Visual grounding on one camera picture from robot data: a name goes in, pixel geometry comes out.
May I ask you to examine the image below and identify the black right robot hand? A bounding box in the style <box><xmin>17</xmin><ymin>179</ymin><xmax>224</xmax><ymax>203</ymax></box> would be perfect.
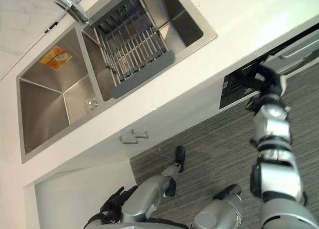
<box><xmin>233</xmin><ymin>63</ymin><xmax>288</xmax><ymax>98</ymax></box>

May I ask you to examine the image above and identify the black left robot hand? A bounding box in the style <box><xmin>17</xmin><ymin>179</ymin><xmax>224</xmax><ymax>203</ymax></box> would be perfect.
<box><xmin>99</xmin><ymin>186</ymin><xmax>139</xmax><ymax>221</ymax></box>

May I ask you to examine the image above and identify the built-in dishwasher with black panel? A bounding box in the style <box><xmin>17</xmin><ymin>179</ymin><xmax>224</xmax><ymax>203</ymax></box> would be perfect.
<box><xmin>218</xmin><ymin>21</ymin><xmax>319</xmax><ymax>111</ymax></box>

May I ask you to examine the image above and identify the round steel sink drain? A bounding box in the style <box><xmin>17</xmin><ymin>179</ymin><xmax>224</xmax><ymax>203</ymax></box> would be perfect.
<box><xmin>85</xmin><ymin>97</ymin><xmax>99</xmax><ymax>113</ymax></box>

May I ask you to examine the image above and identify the stainless steel double sink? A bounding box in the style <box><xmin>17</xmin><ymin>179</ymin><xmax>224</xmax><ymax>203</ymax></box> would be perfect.
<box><xmin>15</xmin><ymin>0</ymin><xmax>219</xmax><ymax>164</ymax></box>

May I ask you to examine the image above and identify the grey metal sink drain rack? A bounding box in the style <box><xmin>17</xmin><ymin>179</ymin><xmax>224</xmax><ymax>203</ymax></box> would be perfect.
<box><xmin>88</xmin><ymin>0</ymin><xmax>176</xmax><ymax>99</ymax></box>

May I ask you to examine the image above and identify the orange sink sticker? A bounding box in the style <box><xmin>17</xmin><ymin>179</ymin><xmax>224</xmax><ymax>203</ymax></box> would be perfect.
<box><xmin>39</xmin><ymin>46</ymin><xmax>73</xmax><ymax>71</ymax></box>

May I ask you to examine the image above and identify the silver left robot leg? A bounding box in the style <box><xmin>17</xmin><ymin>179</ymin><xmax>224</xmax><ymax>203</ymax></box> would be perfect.
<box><xmin>120</xmin><ymin>163</ymin><xmax>181</xmax><ymax>226</ymax></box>

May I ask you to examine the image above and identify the silver robot leg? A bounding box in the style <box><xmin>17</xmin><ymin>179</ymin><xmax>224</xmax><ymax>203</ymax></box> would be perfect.
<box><xmin>193</xmin><ymin>191</ymin><xmax>244</xmax><ymax>229</ymax></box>
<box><xmin>120</xmin><ymin>163</ymin><xmax>181</xmax><ymax>226</ymax></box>

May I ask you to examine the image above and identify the white base cabinet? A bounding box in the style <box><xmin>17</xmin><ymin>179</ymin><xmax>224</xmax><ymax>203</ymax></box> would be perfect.
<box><xmin>22</xmin><ymin>158</ymin><xmax>138</xmax><ymax>229</ymax></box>

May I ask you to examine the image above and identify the dark left robot foot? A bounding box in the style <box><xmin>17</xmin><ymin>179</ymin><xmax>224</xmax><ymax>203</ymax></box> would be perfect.
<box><xmin>175</xmin><ymin>146</ymin><xmax>186</xmax><ymax>174</ymax></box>

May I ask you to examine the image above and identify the dark robot foot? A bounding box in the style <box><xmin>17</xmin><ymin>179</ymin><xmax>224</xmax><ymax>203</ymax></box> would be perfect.
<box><xmin>175</xmin><ymin>146</ymin><xmax>186</xmax><ymax>174</ymax></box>
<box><xmin>213</xmin><ymin>184</ymin><xmax>243</xmax><ymax>200</ymax></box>

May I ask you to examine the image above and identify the silver right robot leg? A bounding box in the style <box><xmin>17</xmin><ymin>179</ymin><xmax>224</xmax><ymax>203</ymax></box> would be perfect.
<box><xmin>193</xmin><ymin>191</ymin><xmax>244</xmax><ymax>229</ymax></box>

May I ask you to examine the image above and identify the dark right robot foot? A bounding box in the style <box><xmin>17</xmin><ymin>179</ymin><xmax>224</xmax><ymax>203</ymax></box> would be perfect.
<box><xmin>213</xmin><ymin>184</ymin><xmax>243</xmax><ymax>200</ymax></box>

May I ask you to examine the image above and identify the chrome kitchen faucet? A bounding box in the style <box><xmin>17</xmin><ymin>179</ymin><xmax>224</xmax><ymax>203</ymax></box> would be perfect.
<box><xmin>54</xmin><ymin>0</ymin><xmax>90</xmax><ymax>25</ymax></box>

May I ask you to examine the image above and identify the silver dishwasher handle bar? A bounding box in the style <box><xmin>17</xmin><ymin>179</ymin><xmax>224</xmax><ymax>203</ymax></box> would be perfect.
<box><xmin>276</xmin><ymin>42</ymin><xmax>319</xmax><ymax>63</ymax></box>

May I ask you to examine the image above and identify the silver cabinet door handle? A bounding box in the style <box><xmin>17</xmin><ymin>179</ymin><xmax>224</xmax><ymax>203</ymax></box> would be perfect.
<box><xmin>131</xmin><ymin>129</ymin><xmax>150</xmax><ymax>139</ymax></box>
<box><xmin>119</xmin><ymin>135</ymin><xmax>139</xmax><ymax>145</ymax></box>

